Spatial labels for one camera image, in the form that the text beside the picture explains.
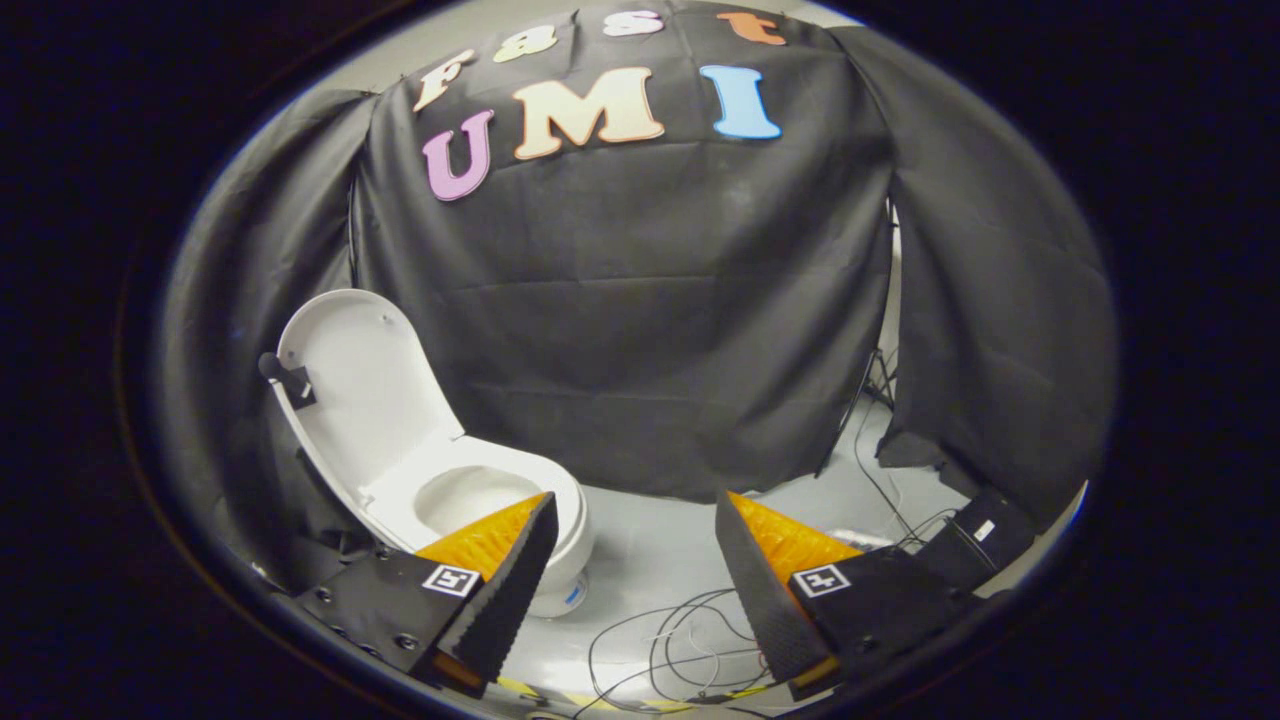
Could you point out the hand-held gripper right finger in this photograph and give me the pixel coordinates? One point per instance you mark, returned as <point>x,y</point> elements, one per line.
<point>760,600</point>

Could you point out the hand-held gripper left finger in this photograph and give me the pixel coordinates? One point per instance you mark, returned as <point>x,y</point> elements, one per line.
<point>510,590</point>

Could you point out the yellow black striped floor tape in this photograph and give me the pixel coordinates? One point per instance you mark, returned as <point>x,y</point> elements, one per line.
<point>590,698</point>

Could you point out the black box white label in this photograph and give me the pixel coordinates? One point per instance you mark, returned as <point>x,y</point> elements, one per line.
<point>1005,552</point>

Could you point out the black backdrop cloth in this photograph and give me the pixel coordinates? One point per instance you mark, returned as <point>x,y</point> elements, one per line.
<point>650,330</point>

